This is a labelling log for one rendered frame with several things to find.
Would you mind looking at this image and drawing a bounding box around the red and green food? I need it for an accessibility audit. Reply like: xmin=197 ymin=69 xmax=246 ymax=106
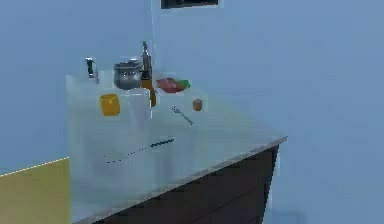
xmin=155 ymin=77 xmax=192 ymax=94

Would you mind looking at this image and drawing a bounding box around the silver tap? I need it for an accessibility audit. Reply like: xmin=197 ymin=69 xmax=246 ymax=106
xmin=84 ymin=56 xmax=100 ymax=84

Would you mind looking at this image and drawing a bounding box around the yellow sponge block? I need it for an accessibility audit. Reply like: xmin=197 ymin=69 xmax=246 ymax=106
xmin=99 ymin=93 xmax=121 ymax=117

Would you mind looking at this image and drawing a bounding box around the dark glass bottle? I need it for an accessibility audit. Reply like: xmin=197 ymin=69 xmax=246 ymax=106
xmin=140 ymin=40 xmax=158 ymax=108

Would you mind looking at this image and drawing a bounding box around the dark framed window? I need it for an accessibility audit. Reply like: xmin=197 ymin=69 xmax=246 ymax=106
xmin=160 ymin=0 xmax=220 ymax=10

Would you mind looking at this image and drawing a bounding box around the dark cabinet with pale worktop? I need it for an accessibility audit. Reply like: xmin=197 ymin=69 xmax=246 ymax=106
xmin=65 ymin=71 xmax=288 ymax=224

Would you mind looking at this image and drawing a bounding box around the silver fork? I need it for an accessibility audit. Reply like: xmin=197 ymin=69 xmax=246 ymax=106
xmin=171 ymin=106 xmax=195 ymax=126

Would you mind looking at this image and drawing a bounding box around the silver metal pot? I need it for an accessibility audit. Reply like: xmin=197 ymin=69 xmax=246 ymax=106
xmin=113 ymin=58 xmax=144 ymax=91

